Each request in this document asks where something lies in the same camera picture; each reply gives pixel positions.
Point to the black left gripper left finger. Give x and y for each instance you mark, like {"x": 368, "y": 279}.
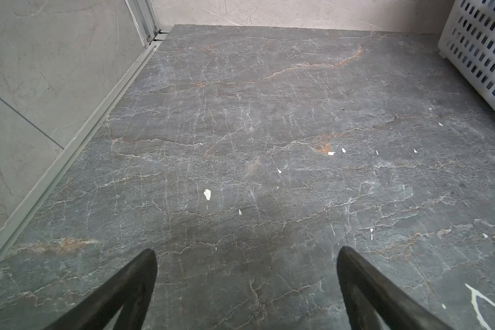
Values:
{"x": 127, "y": 294}

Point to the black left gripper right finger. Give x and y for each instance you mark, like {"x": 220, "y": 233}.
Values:
{"x": 369, "y": 295}

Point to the white plastic laundry basket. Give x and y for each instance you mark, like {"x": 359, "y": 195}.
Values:
{"x": 468, "y": 42}

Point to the aluminium frame rail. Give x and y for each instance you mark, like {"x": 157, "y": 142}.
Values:
{"x": 63, "y": 66}

